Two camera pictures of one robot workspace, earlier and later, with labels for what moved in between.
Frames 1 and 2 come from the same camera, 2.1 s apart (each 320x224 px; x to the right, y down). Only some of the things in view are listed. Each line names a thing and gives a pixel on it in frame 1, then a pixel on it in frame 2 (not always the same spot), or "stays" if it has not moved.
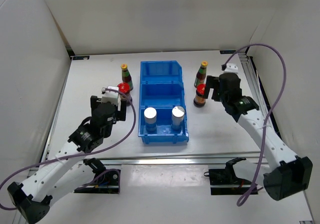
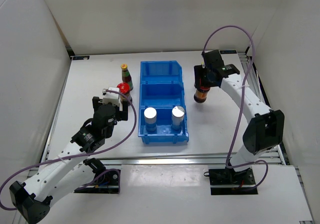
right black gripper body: [222, 99] -> [208, 71]
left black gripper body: [108, 132] stays
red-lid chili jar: [124, 88] stays
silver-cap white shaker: [177, 114] stays
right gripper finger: [213, 82] -> [200, 77]
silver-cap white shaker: [150, 115] stays
